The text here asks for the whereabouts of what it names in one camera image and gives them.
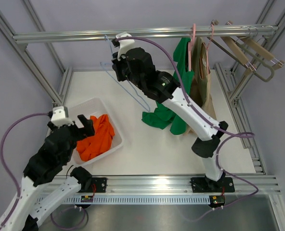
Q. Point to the wooden hanger left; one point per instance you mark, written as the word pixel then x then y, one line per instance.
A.
pixel 237 53

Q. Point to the grey plastic hanger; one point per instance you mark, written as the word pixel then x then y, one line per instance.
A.
pixel 258 61

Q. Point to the white plastic basket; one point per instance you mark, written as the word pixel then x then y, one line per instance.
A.
pixel 94 107

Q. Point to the green t shirt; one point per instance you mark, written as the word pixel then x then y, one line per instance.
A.
pixel 161 117

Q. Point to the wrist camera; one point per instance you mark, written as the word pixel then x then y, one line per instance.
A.
pixel 124 45
pixel 59 116

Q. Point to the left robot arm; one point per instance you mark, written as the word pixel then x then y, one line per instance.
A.
pixel 25 213

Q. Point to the front aluminium rail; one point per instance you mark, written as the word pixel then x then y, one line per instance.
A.
pixel 176 184

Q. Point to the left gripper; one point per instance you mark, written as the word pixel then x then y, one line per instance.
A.
pixel 86 131

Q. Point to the orange t shirt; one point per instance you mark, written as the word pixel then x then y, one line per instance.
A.
pixel 93 146

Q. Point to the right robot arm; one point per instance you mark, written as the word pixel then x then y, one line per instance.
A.
pixel 136 66

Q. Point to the wooden hanger right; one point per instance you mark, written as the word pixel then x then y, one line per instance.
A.
pixel 255 46

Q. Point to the beige t shirt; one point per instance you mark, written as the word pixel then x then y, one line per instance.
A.
pixel 201 84

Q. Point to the pink hanger with green shirt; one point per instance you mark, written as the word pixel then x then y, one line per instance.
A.
pixel 190 47

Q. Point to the white slotted cable duct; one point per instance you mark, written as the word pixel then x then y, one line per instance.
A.
pixel 138 200

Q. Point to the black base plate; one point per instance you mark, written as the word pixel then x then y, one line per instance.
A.
pixel 205 185
pixel 95 185

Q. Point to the aluminium hanging rail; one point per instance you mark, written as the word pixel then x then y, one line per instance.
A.
pixel 173 32

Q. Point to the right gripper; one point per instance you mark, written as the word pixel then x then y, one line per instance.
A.
pixel 116 67

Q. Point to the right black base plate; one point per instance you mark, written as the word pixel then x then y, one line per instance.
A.
pixel 205 185

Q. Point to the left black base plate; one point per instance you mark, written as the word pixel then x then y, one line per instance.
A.
pixel 95 185

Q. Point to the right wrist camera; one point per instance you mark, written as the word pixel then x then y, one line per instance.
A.
pixel 124 45

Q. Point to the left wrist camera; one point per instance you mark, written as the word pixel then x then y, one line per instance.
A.
pixel 59 116

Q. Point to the wooden hanger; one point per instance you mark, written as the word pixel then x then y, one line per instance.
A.
pixel 237 53
pixel 255 46

